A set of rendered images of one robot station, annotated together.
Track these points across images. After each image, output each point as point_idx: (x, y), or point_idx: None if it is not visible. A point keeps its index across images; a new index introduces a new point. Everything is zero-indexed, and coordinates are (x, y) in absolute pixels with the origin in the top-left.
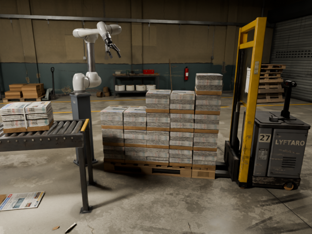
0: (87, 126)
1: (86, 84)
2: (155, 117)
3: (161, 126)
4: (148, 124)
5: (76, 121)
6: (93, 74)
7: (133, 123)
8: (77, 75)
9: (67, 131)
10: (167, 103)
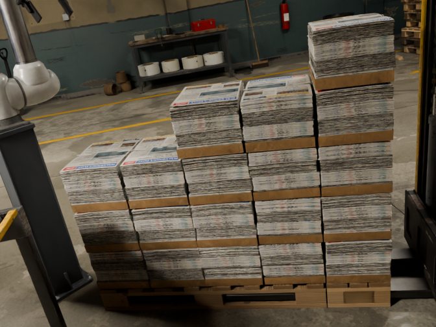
0: (20, 229)
1: (16, 99)
2: (208, 169)
3: (229, 189)
4: (191, 190)
5: None
6: (30, 71)
7: (153, 192)
8: None
9: None
10: (235, 128)
